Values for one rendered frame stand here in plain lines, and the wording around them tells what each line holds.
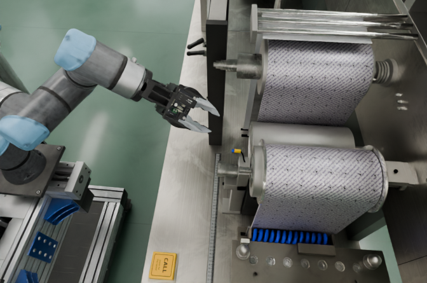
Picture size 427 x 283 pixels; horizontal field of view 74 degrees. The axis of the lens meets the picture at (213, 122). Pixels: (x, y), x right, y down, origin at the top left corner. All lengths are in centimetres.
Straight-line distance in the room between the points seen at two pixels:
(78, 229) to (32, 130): 129
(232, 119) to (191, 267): 57
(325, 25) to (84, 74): 52
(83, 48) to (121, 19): 284
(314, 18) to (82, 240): 157
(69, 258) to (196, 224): 99
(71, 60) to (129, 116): 185
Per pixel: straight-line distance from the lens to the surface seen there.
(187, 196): 101
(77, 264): 180
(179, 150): 110
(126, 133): 231
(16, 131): 61
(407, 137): 76
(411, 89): 76
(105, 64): 57
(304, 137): 76
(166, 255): 94
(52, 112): 62
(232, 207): 95
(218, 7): 75
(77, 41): 57
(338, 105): 78
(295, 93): 72
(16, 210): 141
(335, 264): 88
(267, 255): 84
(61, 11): 377
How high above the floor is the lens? 184
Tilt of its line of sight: 55 degrees down
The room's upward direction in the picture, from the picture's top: straight up
